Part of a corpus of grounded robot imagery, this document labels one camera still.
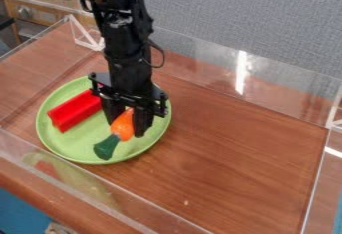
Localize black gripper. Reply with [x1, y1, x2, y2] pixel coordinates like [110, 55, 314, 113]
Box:
[87, 57, 171, 138]

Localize orange toy carrot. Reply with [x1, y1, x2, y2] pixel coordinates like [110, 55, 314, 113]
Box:
[94, 108, 135, 160]

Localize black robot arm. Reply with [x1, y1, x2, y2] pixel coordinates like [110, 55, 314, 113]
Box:
[80, 0, 168, 137]

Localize green plate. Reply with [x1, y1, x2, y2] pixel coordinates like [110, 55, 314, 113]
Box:
[36, 76, 171, 165]

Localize red toy block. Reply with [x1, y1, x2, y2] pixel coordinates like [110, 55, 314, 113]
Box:
[47, 89, 102, 133]

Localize wooden cabinet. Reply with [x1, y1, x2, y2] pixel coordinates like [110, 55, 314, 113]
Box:
[4, 0, 95, 42]

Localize black cable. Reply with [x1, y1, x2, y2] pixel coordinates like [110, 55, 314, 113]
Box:
[146, 40, 167, 70]

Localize clear acrylic enclosure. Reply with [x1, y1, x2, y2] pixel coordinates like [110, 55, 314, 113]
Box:
[0, 20, 342, 234]

